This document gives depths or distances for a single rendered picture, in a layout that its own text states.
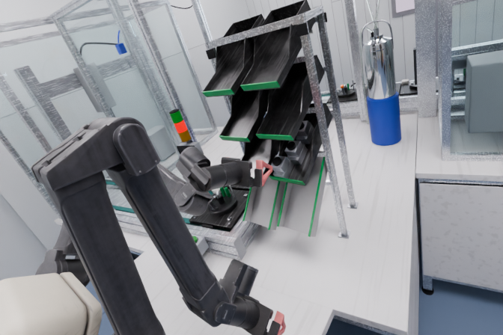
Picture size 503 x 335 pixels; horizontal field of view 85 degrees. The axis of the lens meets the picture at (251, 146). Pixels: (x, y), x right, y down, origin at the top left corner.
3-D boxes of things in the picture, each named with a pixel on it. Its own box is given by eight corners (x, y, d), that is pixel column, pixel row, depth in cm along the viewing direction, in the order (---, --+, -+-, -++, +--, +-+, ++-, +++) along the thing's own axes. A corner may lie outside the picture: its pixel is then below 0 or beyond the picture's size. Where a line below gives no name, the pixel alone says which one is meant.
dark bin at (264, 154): (263, 183, 93) (252, 172, 89) (236, 177, 102) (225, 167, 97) (293, 120, 104) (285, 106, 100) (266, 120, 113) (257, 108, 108)
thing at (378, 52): (395, 98, 137) (390, 19, 122) (365, 101, 145) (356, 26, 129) (397, 88, 147) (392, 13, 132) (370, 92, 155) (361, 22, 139)
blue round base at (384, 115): (400, 146, 147) (397, 99, 136) (369, 146, 156) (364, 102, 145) (402, 132, 159) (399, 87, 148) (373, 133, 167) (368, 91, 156)
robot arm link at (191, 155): (200, 214, 68) (180, 209, 61) (176, 187, 74) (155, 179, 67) (231, 178, 69) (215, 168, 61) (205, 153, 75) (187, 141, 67)
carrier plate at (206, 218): (232, 231, 112) (230, 227, 111) (190, 223, 125) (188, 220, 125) (257, 194, 130) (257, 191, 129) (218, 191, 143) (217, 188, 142)
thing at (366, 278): (408, 338, 73) (407, 332, 72) (102, 241, 154) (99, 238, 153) (418, 116, 176) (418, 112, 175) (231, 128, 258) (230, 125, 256)
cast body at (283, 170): (287, 181, 90) (278, 170, 85) (276, 179, 93) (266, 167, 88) (296, 159, 93) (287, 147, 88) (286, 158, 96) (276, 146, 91)
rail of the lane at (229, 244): (241, 260, 109) (232, 241, 105) (114, 228, 157) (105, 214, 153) (248, 250, 113) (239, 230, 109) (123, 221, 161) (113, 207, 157)
